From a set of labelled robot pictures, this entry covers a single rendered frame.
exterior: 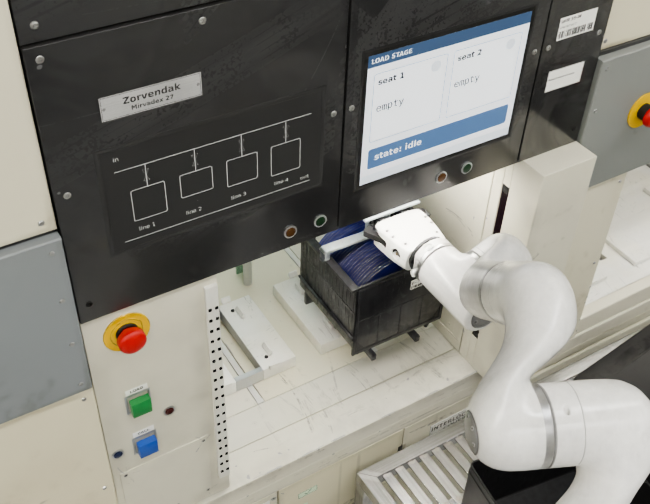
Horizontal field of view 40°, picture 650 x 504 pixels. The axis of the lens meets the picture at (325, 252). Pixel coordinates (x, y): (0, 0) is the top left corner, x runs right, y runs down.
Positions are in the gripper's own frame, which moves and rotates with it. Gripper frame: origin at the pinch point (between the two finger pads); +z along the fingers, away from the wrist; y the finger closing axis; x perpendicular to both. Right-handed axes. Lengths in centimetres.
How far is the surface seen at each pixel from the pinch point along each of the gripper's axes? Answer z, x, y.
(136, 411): -20, -4, -56
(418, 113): -18.8, 33.3, -8.8
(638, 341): -28, -37, 52
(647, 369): -35, -37, 48
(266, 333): 9.7, -33.1, -18.6
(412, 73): -18.8, 40.3, -10.7
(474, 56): -18.8, 40.1, 0.1
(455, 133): -18.7, 27.5, -1.1
